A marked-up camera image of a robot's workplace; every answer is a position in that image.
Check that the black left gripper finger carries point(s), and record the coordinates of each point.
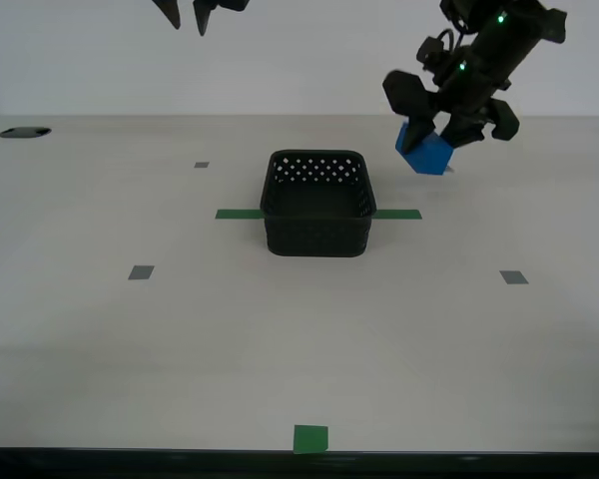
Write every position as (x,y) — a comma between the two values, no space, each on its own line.
(202,15)
(171,12)

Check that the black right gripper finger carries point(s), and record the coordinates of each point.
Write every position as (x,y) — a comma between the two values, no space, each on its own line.
(409,95)
(504,120)

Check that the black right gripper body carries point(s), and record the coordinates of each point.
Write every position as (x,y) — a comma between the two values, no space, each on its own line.
(494,55)

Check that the blue rectangular block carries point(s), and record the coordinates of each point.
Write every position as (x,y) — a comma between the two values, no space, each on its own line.
(426,157)

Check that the black perforated plastic basket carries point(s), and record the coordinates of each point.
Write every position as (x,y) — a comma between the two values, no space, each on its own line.
(314,237)

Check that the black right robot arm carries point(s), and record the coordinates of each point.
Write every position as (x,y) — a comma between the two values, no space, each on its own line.
(471,9)

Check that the long green tape strip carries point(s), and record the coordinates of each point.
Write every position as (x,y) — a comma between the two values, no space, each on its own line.
(237,214)

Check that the green tape square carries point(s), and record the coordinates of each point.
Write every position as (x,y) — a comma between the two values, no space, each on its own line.
(310,439)

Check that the black table edge trim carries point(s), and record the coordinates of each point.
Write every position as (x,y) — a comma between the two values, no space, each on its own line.
(130,466)

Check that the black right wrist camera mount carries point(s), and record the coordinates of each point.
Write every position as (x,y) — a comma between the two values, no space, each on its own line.
(556,25)

